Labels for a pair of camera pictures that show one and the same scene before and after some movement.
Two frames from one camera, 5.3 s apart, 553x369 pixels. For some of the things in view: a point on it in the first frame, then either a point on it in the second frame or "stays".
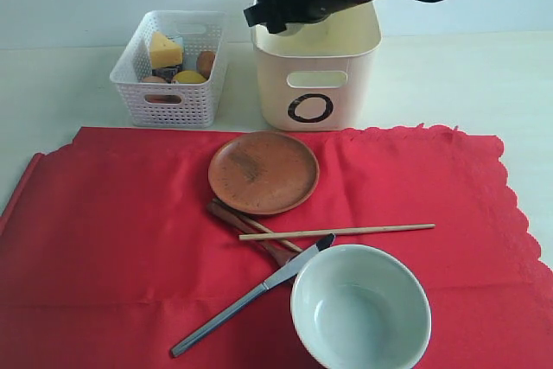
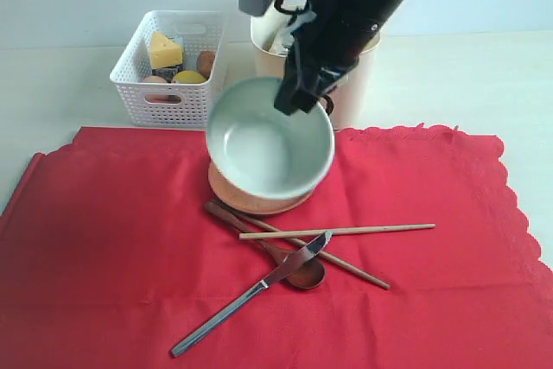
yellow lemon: x=188 y=76 stays
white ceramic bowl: x=359 y=307 to x=263 y=150
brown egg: x=154 y=79 stays
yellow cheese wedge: x=165 y=52 stays
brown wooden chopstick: x=254 y=222 to x=344 y=265
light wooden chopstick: x=265 y=236 stays
